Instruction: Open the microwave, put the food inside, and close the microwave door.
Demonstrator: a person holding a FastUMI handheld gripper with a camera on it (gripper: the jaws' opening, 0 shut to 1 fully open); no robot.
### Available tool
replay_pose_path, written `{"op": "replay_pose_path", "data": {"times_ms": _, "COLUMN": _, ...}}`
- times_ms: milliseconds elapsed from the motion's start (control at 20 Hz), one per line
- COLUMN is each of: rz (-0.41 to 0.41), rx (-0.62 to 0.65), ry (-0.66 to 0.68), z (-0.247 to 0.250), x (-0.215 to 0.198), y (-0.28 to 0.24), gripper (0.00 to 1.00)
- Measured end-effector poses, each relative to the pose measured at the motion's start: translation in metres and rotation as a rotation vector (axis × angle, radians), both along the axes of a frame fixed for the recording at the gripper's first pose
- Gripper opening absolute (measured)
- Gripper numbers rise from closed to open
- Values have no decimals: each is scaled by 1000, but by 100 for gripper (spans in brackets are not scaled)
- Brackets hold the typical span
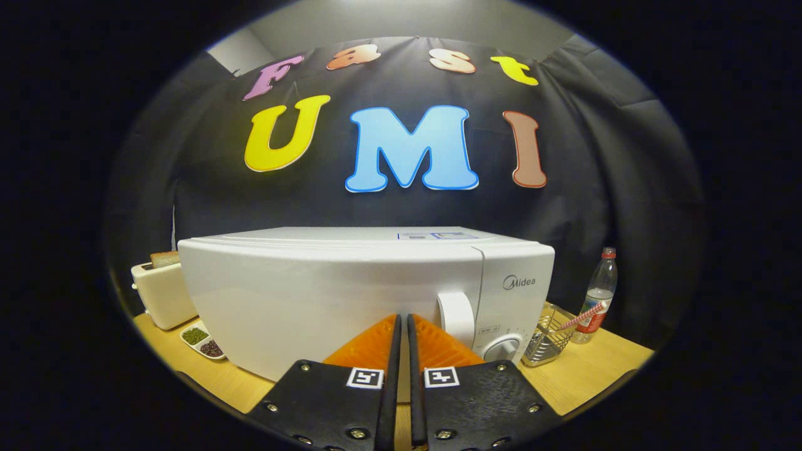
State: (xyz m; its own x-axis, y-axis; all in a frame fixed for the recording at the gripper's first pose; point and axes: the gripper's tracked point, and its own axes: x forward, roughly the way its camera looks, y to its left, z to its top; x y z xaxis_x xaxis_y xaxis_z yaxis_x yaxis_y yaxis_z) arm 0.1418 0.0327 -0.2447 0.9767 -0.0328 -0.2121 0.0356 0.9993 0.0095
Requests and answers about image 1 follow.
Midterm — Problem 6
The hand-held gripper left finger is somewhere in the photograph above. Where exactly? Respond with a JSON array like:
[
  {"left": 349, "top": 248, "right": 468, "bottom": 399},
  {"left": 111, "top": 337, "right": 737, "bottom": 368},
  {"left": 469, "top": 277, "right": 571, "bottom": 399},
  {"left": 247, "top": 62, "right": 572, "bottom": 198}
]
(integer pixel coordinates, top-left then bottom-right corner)
[{"left": 244, "top": 313, "right": 402, "bottom": 451}]

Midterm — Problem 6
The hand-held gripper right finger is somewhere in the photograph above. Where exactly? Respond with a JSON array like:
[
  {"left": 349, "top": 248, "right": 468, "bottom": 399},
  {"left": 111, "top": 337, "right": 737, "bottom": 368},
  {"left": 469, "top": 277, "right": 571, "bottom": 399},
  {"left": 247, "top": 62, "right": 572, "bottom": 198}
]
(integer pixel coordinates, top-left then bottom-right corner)
[{"left": 407, "top": 313, "right": 565, "bottom": 451}]

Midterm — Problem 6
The white microwave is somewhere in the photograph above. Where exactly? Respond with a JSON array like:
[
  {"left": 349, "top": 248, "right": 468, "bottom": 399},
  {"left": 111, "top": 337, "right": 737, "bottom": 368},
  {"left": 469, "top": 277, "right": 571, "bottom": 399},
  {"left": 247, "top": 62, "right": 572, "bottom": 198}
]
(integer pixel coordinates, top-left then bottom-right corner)
[{"left": 177, "top": 226, "right": 556, "bottom": 383}]

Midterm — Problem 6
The pink striped straw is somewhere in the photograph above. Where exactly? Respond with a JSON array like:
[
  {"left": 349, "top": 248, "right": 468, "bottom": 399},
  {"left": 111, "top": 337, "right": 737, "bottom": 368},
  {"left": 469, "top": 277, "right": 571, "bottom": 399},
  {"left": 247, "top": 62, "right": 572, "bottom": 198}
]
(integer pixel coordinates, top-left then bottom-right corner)
[{"left": 555, "top": 301, "right": 608, "bottom": 332}]

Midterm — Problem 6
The white divided dish with beans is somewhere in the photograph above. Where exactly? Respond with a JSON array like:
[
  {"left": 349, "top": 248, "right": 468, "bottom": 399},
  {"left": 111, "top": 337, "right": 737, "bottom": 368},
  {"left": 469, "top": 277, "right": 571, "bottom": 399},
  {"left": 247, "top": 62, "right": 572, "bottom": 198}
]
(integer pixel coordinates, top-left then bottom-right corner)
[{"left": 180, "top": 322, "right": 227, "bottom": 361}]

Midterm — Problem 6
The clear bottle with red label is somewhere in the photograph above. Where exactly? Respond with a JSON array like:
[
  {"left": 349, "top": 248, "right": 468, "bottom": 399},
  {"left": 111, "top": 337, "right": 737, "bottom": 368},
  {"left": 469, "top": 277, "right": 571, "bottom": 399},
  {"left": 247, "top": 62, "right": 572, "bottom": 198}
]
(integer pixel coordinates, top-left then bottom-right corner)
[{"left": 571, "top": 247, "right": 619, "bottom": 345}]

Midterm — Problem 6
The white toaster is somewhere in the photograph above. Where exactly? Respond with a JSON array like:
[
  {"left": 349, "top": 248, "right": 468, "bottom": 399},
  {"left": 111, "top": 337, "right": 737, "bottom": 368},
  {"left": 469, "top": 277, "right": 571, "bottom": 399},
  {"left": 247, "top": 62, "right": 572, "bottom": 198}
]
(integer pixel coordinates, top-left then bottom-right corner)
[{"left": 130, "top": 260, "right": 199, "bottom": 331}]

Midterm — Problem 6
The metal wire basket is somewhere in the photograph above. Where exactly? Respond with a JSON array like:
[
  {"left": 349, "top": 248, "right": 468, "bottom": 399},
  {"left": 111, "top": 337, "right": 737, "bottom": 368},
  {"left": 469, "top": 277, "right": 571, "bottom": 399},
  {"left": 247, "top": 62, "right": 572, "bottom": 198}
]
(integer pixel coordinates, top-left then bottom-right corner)
[{"left": 521, "top": 303, "right": 579, "bottom": 368}]

